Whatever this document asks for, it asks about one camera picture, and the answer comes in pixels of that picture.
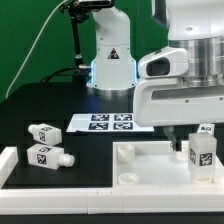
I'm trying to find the black camera stand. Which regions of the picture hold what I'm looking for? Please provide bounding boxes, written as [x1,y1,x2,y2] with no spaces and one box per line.
[59,0,89,85]

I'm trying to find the white U-shaped fence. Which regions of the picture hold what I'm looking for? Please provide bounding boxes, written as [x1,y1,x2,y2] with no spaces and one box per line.
[0,147,224,215]

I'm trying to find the white cable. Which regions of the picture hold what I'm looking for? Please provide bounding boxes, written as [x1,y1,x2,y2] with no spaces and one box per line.
[4,0,71,100]

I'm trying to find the black cables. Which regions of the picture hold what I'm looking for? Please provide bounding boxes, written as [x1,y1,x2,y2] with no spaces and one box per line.
[39,66,91,84]

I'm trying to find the paper sheet with tags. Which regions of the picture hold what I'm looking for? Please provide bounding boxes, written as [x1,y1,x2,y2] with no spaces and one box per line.
[67,113,154,133]

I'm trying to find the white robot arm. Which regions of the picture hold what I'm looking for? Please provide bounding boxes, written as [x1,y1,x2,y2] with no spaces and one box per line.
[74,0,224,143]

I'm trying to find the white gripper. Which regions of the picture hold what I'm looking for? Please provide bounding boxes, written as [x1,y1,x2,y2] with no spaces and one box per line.
[133,78,224,149]

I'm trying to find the white square table top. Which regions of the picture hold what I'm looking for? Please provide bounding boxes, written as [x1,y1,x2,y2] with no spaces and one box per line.
[113,141,224,187]

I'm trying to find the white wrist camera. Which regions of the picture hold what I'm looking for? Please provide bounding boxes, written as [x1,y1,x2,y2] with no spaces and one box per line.
[138,46,189,79]

